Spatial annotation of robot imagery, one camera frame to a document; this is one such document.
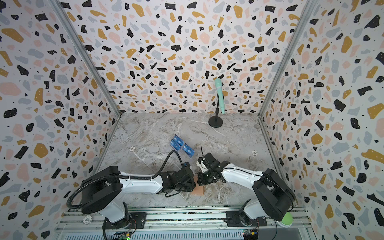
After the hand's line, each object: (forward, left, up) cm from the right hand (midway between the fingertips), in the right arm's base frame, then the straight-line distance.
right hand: (196, 180), depth 83 cm
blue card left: (+21, +14, +3) cm, 26 cm away
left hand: (-2, -1, -1) cm, 3 cm away
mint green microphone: (+53, -13, +28) cm, 61 cm away
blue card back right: (+16, +5, +5) cm, 18 cm away
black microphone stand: (+48, -13, -4) cm, 50 cm away
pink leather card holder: (-6, -1, +2) cm, 6 cm away
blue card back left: (+24, +13, +5) cm, 28 cm away
